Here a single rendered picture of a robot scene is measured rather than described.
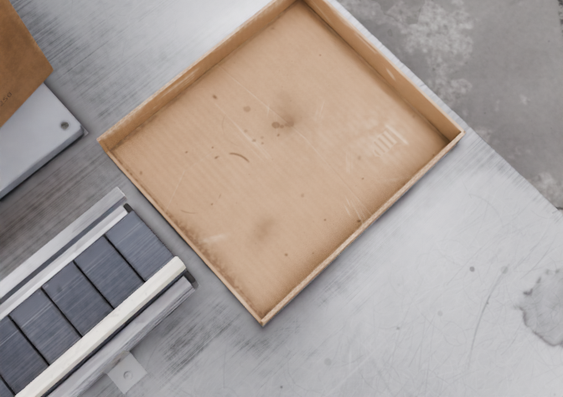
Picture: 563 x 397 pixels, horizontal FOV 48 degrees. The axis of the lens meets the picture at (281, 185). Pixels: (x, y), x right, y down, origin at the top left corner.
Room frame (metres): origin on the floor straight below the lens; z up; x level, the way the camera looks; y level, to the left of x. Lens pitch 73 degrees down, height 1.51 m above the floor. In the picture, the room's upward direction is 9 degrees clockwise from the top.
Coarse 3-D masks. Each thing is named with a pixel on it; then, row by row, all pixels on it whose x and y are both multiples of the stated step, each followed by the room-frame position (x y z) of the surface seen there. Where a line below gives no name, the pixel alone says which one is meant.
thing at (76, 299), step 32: (128, 224) 0.12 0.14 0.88; (96, 256) 0.08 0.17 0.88; (128, 256) 0.09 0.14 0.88; (160, 256) 0.09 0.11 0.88; (64, 288) 0.05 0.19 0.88; (96, 288) 0.05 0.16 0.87; (128, 288) 0.06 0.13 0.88; (32, 320) 0.01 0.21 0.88; (64, 320) 0.02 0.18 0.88; (96, 320) 0.02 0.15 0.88; (128, 320) 0.03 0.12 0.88; (0, 352) -0.02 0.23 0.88; (32, 352) -0.01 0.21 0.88; (64, 352) -0.01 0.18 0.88; (96, 352) 0.00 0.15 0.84; (0, 384) -0.05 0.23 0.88
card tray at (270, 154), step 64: (320, 0) 0.42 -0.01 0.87; (192, 64) 0.31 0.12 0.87; (256, 64) 0.34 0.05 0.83; (320, 64) 0.35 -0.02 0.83; (384, 64) 0.35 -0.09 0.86; (128, 128) 0.23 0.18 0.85; (192, 128) 0.25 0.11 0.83; (256, 128) 0.26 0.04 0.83; (320, 128) 0.28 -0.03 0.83; (384, 128) 0.29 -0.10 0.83; (448, 128) 0.29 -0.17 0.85; (192, 192) 0.18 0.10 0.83; (256, 192) 0.19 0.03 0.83; (320, 192) 0.20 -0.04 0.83; (384, 192) 0.21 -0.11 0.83; (256, 256) 0.12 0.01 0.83; (320, 256) 0.13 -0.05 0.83
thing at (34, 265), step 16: (112, 192) 0.13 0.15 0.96; (96, 208) 0.12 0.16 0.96; (112, 208) 0.12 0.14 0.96; (80, 224) 0.10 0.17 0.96; (96, 224) 0.10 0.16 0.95; (64, 240) 0.08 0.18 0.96; (32, 256) 0.06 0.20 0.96; (48, 256) 0.07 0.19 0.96; (16, 272) 0.05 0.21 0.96; (32, 272) 0.05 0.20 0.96; (0, 288) 0.03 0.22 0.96; (16, 288) 0.04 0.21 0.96; (0, 304) 0.02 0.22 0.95
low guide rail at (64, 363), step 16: (176, 256) 0.09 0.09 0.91; (160, 272) 0.07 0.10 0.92; (176, 272) 0.08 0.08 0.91; (144, 288) 0.06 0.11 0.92; (160, 288) 0.06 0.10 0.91; (128, 304) 0.04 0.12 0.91; (144, 304) 0.05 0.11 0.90; (112, 320) 0.03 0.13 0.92; (96, 336) 0.01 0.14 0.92; (80, 352) -0.01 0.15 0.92; (48, 368) -0.02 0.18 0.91; (64, 368) -0.02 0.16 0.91; (32, 384) -0.04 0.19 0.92; (48, 384) -0.04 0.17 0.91
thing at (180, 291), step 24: (120, 216) 0.13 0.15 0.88; (24, 288) 0.04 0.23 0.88; (192, 288) 0.07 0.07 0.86; (0, 312) 0.02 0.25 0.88; (144, 312) 0.04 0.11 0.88; (168, 312) 0.05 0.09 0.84; (120, 336) 0.01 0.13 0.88; (144, 336) 0.02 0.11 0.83; (96, 360) -0.01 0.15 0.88; (72, 384) -0.04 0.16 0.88
